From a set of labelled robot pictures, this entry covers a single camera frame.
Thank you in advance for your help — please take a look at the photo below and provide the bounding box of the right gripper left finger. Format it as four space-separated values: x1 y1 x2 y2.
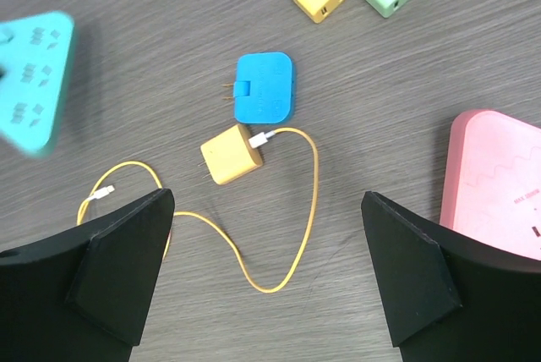
1 189 175 361

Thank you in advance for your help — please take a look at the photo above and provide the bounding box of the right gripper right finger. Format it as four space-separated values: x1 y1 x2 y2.
361 191 540 361

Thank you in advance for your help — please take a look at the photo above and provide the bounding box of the pink triangular power socket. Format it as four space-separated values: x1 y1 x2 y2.
440 110 540 260

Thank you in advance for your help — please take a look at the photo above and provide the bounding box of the orange charger plug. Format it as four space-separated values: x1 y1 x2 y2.
200 123 263 185

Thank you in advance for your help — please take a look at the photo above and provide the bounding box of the yellow usb cable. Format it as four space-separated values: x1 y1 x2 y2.
76 126 320 294

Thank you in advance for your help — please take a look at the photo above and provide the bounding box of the teal triangular power socket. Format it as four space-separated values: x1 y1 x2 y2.
1 11 77 157

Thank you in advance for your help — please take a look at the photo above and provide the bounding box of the blue charger plug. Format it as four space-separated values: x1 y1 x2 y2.
232 52 297 125

